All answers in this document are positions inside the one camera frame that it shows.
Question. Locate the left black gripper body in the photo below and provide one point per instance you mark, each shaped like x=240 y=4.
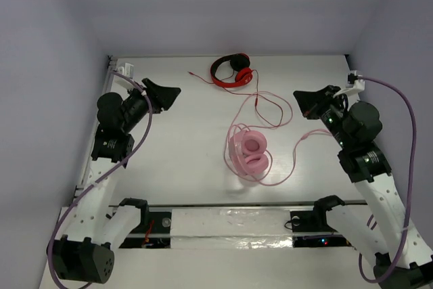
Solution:
x=151 y=98

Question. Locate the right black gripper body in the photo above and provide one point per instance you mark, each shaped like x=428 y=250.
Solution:
x=331 y=110

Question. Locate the pink headphones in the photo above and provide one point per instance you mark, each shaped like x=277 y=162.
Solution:
x=247 y=153

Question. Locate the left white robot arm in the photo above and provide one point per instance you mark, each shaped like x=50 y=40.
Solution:
x=85 y=238

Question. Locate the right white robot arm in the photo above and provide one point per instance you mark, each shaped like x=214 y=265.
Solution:
x=391 y=244

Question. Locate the red black headphones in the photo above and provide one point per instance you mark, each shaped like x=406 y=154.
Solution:
x=240 y=63

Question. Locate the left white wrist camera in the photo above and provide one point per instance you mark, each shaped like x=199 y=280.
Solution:
x=127 y=71

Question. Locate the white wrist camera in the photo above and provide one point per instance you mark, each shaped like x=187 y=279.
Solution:
x=355 y=85
x=127 y=71

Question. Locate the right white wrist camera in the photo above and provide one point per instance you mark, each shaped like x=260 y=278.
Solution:
x=355 y=85

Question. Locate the aluminium rail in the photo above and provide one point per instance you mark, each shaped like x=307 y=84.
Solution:
x=235 y=205

